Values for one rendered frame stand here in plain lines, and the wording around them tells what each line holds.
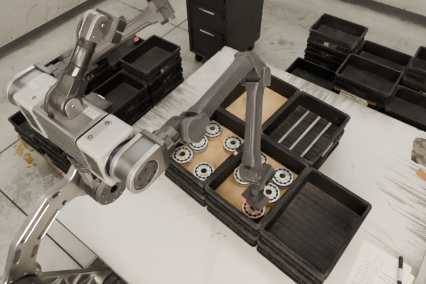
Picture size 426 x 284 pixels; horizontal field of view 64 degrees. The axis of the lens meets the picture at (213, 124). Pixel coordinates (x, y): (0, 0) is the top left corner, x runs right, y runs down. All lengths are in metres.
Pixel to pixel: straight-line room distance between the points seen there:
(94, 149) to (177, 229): 0.85
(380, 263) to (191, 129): 1.10
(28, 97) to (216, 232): 1.00
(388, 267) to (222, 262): 0.72
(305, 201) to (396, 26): 3.18
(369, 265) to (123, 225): 1.12
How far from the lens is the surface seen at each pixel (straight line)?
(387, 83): 2.87
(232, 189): 1.63
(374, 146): 2.12
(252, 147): 1.28
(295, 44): 3.87
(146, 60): 2.86
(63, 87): 1.02
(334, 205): 1.68
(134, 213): 1.77
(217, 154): 1.74
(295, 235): 1.57
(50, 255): 2.62
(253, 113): 1.27
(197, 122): 1.03
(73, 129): 1.02
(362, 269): 1.73
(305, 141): 1.85
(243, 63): 1.20
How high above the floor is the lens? 2.24
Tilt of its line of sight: 49 degrees down
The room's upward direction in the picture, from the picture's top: 1 degrees counter-clockwise
